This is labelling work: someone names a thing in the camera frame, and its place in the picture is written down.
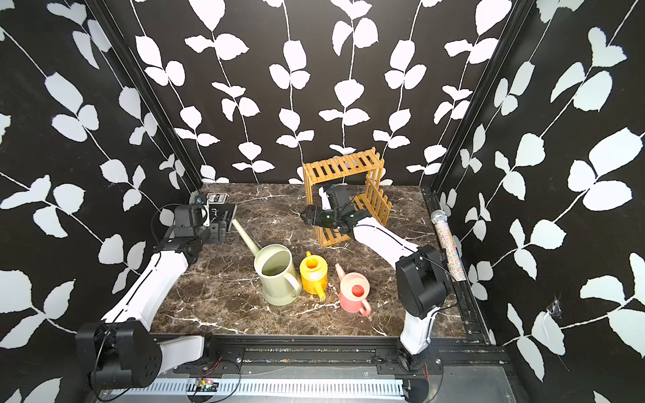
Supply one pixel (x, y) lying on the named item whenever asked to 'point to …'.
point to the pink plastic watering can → (354, 288)
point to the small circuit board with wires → (203, 385)
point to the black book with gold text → (222, 211)
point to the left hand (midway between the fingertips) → (206, 221)
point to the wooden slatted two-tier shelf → (373, 199)
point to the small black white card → (217, 198)
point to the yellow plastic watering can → (313, 269)
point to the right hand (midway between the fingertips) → (305, 212)
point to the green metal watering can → (279, 281)
